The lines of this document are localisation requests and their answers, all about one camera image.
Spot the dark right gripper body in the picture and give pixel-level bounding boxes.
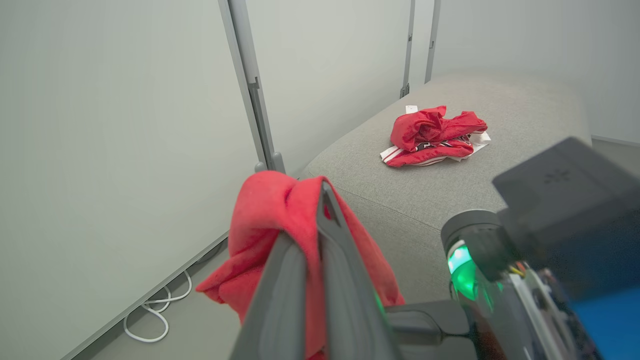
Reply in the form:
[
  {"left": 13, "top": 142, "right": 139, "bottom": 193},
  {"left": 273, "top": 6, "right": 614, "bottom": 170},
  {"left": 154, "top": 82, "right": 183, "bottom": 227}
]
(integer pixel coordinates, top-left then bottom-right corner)
[{"left": 440, "top": 209, "right": 602, "bottom": 360}]

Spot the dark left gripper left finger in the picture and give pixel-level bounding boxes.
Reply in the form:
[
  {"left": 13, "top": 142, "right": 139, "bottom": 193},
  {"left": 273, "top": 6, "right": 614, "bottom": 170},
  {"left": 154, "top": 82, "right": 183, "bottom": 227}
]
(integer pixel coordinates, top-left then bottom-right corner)
[{"left": 229, "top": 232, "right": 307, "bottom": 360}]

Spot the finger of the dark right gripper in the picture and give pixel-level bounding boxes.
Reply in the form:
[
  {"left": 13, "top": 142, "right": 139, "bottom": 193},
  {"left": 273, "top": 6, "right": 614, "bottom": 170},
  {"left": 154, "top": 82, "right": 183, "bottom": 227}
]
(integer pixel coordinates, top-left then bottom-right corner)
[{"left": 384, "top": 299, "right": 472, "bottom": 347}]

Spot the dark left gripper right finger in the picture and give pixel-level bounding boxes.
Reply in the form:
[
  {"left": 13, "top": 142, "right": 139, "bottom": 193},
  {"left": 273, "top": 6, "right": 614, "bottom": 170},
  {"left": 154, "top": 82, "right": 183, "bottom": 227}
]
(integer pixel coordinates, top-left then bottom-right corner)
[{"left": 317, "top": 180, "right": 402, "bottom": 360}]

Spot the plain red cloth garment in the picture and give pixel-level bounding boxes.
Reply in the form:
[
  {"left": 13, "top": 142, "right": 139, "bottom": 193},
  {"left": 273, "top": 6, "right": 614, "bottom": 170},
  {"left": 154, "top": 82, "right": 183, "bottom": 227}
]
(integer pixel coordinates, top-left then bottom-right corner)
[{"left": 195, "top": 170, "right": 406, "bottom": 360}]

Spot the red jersey with white print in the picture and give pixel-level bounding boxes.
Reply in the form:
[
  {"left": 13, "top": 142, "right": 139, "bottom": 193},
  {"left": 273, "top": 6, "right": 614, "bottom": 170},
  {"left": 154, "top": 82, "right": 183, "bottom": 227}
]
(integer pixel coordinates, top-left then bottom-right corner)
[{"left": 379, "top": 104, "right": 492, "bottom": 169}]

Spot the grey fabric sofa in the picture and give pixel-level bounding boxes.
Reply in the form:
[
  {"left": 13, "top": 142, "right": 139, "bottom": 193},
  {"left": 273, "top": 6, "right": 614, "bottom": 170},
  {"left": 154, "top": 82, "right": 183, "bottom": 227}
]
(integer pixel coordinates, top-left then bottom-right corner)
[{"left": 299, "top": 71, "right": 594, "bottom": 360}]

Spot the wide white partition panel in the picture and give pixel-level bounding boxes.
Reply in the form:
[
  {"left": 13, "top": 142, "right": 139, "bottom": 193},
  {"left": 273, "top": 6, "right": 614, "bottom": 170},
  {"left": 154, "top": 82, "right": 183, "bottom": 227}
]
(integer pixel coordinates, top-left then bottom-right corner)
[{"left": 0, "top": 0, "right": 273, "bottom": 360}]

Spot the blue right camera mount plate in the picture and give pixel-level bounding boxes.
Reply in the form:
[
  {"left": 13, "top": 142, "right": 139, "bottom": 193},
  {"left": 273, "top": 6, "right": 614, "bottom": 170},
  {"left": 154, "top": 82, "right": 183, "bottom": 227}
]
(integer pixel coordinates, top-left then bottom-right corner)
[{"left": 569, "top": 284, "right": 640, "bottom": 360}]

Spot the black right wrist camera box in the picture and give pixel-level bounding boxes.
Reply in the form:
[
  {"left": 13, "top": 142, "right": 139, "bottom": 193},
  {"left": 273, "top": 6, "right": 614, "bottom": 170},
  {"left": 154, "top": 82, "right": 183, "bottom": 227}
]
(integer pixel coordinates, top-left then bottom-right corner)
[{"left": 492, "top": 137, "right": 640, "bottom": 302}]

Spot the looped white cable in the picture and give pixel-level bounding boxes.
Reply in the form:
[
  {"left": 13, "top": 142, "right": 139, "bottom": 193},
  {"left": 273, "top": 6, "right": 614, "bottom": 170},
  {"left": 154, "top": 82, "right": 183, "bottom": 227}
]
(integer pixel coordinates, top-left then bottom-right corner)
[{"left": 123, "top": 269, "right": 194, "bottom": 344}]

